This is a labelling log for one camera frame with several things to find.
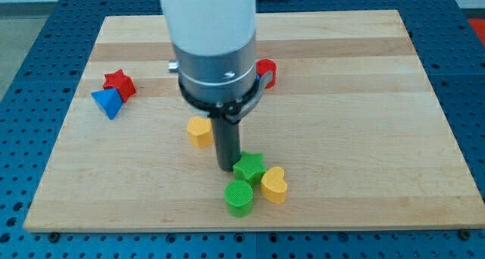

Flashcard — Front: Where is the yellow hexagon block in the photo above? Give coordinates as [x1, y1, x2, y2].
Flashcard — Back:
[186, 117, 213, 148]

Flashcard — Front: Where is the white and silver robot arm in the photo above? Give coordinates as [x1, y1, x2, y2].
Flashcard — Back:
[160, 0, 258, 114]

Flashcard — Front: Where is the red circle block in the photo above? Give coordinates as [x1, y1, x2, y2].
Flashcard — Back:
[256, 58, 277, 89]

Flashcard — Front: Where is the green circle block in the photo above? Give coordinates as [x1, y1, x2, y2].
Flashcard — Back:
[224, 180, 254, 217]

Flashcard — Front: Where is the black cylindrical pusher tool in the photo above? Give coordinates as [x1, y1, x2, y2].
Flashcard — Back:
[211, 118, 241, 172]

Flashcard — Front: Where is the green star block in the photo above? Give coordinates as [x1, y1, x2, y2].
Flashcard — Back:
[233, 151, 267, 187]

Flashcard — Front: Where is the yellow heart block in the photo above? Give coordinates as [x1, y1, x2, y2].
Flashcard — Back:
[261, 167, 288, 204]

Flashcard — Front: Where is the wooden board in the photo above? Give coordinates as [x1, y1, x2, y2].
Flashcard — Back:
[23, 11, 484, 232]

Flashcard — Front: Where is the red star block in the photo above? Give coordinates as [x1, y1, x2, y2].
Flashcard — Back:
[103, 69, 136, 103]

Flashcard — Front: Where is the blue triangle block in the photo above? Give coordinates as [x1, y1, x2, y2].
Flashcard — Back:
[91, 88, 123, 120]

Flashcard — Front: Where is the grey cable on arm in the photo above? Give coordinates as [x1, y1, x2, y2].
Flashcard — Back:
[226, 70, 274, 124]

